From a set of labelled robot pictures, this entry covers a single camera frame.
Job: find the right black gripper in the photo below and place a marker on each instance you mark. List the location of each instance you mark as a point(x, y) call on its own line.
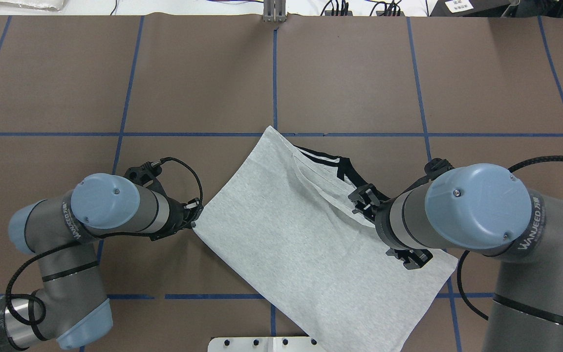
point(380, 215)

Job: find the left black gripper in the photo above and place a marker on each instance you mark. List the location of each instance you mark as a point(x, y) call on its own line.
point(177, 215)

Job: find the grey cartoon print t-shirt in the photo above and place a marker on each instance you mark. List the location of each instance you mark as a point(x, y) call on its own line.
point(284, 223)

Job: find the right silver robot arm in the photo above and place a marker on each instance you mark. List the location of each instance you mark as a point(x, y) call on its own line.
point(483, 208)

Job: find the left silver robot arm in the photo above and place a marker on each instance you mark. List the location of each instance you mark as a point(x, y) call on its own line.
point(59, 293)

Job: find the black box with label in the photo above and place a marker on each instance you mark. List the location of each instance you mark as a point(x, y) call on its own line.
point(477, 8)

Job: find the clear plastic bag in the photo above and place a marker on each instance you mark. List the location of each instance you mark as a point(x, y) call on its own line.
point(41, 5)

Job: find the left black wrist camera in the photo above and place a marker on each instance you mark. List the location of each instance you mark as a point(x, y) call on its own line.
point(146, 176)

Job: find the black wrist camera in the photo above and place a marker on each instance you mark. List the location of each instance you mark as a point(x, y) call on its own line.
point(146, 176)
point(436, 167)

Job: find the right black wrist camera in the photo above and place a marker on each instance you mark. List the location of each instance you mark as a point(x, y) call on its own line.
point(436, 167)

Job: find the white central pedestal column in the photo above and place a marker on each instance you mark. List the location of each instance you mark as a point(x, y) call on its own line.
point(265, 344)

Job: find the aluminium frame post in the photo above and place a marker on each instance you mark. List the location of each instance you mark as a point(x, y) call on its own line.
point(274, 10)

